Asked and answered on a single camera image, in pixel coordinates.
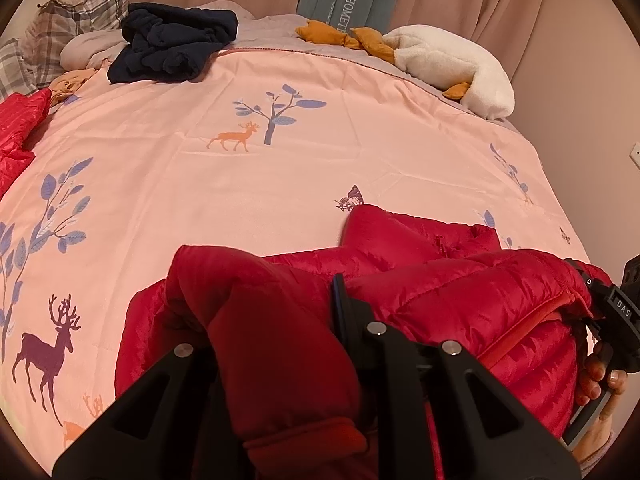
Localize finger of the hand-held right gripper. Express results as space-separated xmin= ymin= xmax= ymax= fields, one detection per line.
xmin=567 ymin=310 xmax=602 ymax=363
xmin=564 ymin=258 xmax=613 ymax=293

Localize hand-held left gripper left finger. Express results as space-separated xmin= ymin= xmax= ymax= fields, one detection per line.
xmin=52 ymin=342 xmax=251 ymax=480

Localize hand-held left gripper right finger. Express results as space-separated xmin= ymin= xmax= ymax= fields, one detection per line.
xmin=331 ymin=274 xmax=581 ymax=480

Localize large red down jacket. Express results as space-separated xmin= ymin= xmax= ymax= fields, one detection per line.
xmin=114 ymin=203 xmax=613 ymax=480

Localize person's right forearm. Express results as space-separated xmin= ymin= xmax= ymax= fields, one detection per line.
xmin=570 ymin=420 xmax=621 ymax=480

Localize person's right hand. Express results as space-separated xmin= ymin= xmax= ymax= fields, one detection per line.
xmin=574 ymin=341 xmax=632 ymax=426

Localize pink deer printed blanket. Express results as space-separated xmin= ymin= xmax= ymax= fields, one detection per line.
xmin=0 ymin=42 xmax=601 ymax=456

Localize white goose plush toy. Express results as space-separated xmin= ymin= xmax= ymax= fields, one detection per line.
xmin=295 ymin=20 xmax=516 ymax=120

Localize small red down jacket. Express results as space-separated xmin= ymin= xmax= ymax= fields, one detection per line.
xmin=0 ymin=87 xmax=53 ymax=198

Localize blond doll head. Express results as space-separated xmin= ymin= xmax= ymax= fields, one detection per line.
xmin=49 ymin=67 xmax=100 ymax=109

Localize navy blue garment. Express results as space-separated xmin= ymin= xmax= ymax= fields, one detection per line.
xmin=107 ymin=2 xmax=239 ymax=85

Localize light grey cloth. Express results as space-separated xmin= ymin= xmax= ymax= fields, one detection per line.
xmin=60 ymin=27 xmax=131 ymax=71

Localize small plaid pillow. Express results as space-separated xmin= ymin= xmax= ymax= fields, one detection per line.
xmin=0 ymin=37 xmax=38 ymax=101

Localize large plaid pillow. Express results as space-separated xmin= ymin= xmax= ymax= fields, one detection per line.
xmin=20 ymin=0 xmax=143 ymax=68

